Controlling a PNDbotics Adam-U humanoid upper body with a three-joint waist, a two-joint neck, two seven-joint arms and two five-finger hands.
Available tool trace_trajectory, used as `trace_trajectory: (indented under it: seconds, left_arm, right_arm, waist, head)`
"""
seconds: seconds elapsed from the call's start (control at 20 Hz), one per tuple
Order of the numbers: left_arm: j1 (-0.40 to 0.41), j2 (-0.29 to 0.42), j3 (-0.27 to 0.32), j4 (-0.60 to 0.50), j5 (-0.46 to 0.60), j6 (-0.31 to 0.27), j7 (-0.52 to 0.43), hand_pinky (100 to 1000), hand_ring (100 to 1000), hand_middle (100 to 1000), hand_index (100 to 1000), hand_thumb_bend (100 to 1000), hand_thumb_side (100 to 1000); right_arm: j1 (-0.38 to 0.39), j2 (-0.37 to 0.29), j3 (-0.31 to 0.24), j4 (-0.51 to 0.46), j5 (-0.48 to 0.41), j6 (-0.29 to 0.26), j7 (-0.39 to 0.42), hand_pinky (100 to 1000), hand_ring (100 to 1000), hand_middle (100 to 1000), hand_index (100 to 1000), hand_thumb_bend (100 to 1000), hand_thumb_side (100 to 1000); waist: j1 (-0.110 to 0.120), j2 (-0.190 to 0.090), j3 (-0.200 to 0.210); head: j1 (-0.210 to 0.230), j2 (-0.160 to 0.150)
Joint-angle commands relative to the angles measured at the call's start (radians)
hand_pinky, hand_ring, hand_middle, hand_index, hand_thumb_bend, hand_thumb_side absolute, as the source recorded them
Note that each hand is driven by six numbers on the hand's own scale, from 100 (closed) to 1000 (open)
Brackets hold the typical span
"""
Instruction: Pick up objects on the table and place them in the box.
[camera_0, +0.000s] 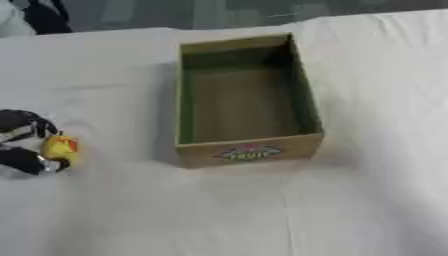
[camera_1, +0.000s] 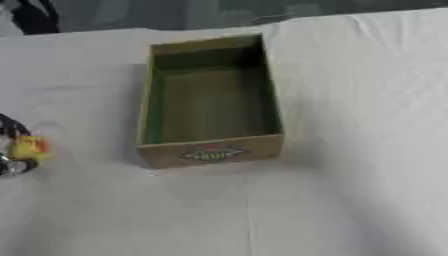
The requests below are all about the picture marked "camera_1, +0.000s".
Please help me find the tan cardboard box green inside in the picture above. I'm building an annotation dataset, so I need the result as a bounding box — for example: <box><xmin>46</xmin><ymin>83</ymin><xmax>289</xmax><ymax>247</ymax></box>
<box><xmin>134</xmin><ymin>33</ymin><xmax>286</xmax><ymax>170</ymax></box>

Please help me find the yellow and orange toy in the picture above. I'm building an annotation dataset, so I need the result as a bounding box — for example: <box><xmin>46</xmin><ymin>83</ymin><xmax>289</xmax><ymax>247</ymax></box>
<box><xmin>10</xmin><ymin>134</ymin><xmax>53</xmax><ymax>162</ymax></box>

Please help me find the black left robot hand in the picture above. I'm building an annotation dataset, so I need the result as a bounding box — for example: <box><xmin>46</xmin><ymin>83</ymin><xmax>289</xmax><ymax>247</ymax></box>
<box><xmin>0</xmin><ymin>113</ymin><xmax>42</xmax><ymax>178</ymax></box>

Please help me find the person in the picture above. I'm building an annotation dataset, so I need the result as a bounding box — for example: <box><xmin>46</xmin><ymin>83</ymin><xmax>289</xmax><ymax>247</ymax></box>
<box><xmin>0</xmin><ymin>0</ymin><xmax>62</xmax><ymax>36</ymax></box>

